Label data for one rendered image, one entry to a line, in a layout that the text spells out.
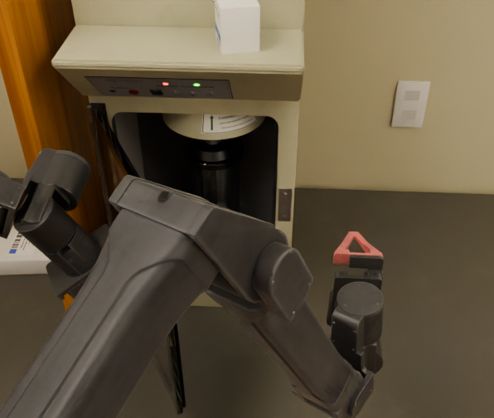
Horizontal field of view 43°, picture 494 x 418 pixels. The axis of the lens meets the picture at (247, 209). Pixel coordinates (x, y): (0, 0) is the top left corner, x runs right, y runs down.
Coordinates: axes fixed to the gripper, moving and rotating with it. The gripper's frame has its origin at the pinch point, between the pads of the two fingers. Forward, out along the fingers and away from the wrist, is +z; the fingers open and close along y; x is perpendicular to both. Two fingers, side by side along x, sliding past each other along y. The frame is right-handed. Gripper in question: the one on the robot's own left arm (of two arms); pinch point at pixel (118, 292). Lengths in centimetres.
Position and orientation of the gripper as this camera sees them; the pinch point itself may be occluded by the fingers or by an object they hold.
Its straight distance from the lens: 93.7
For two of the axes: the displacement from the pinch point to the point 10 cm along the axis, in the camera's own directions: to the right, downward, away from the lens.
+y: -8.2, 5.8, -0.4
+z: 3.8, 5.9, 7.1
